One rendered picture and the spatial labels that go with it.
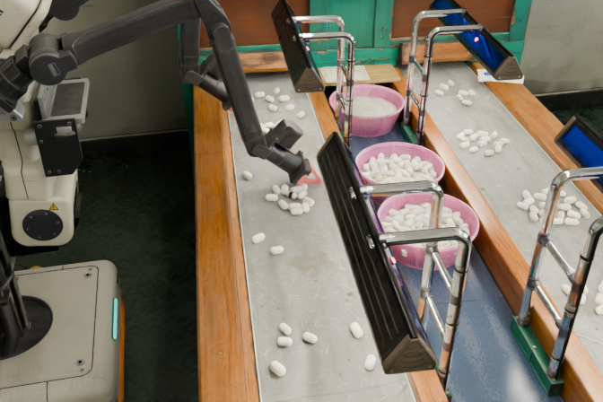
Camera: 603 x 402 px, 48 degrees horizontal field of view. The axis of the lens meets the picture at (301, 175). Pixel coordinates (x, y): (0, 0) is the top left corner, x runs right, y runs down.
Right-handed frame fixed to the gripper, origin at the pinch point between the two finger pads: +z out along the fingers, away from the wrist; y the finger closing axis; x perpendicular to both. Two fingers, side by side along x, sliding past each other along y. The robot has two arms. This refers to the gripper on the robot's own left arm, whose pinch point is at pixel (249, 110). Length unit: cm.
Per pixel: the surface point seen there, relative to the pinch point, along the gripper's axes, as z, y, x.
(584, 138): 35, -79, -66
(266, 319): 3, -89, 8
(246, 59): -0.6, 37.4, -2.8
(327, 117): 23.1, 1.2, -12.9
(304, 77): -7.5, -36.2, -28.7
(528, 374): 49, -106, -23
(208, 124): -7.2, 2.1, 12.9
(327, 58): 25, 42, -21
